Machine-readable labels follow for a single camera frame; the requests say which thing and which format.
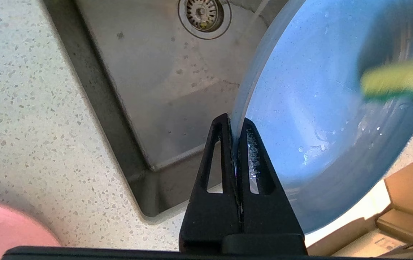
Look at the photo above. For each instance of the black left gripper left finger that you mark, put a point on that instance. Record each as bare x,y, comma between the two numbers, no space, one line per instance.
208,220

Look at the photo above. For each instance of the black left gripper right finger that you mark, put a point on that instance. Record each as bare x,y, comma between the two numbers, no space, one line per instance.
271,220

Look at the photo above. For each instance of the yellow fish-shaped sponge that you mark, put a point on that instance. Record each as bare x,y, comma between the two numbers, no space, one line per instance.
398,79

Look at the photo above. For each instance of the blue plate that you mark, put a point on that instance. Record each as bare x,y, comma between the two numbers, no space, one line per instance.
318,108

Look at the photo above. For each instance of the stainless steel sink basin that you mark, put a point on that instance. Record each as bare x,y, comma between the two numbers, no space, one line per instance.
163,90

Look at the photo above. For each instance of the brown cardboard box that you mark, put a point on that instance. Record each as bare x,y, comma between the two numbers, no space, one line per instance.
408,202

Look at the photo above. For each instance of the large pink plate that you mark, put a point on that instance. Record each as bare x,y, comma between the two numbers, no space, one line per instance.
8,227

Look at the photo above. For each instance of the round metal drain strainer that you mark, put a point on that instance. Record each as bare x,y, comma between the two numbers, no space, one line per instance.
204,14

